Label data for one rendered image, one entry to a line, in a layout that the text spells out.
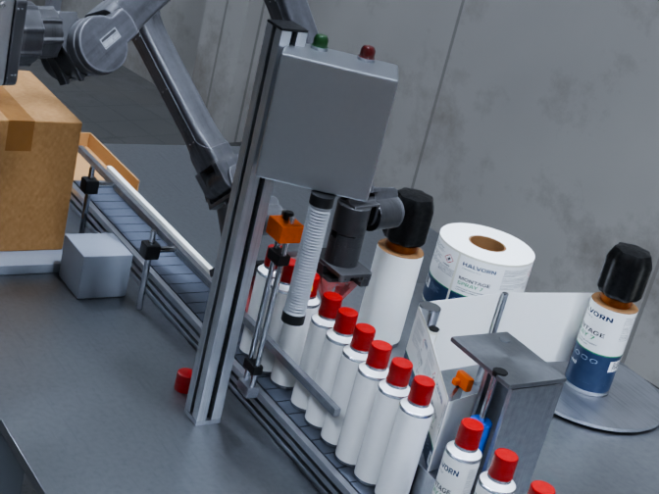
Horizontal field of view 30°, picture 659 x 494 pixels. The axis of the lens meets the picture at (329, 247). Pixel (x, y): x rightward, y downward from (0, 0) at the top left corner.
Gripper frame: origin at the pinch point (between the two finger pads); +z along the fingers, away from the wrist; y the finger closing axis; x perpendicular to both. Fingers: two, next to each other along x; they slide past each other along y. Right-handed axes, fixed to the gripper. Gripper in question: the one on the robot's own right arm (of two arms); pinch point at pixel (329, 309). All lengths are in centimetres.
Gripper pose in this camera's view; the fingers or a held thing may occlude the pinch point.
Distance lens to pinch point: 208.0
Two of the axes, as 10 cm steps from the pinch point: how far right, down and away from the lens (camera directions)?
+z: -2.2, 9.0, 3.7
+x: -8.2, 0.4, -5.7
